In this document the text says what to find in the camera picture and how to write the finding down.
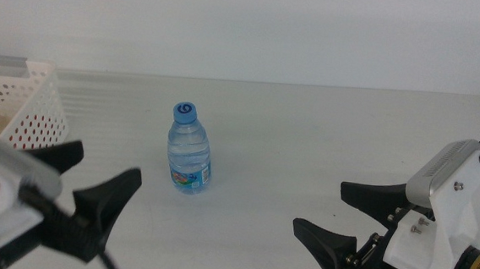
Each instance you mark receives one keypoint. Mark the clear water bottle blue cap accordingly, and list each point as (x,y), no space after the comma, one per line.
(187,156)

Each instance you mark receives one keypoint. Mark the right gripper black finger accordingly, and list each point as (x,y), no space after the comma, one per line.
(375,199)
(329,251)

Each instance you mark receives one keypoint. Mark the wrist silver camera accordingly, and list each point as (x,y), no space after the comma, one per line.
(436,173)
(9,161)

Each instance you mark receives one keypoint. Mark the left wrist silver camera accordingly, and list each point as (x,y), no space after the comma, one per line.
(9,161)

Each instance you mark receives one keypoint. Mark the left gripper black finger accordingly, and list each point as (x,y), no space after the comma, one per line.
(62,156)
(108,197)

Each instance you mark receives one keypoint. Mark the white perforated plastic basket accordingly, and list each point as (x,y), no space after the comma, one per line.
(43,66)

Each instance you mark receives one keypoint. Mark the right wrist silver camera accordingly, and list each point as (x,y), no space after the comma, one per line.
(436,173)

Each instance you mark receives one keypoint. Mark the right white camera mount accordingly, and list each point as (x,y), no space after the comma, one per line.
(449,234)

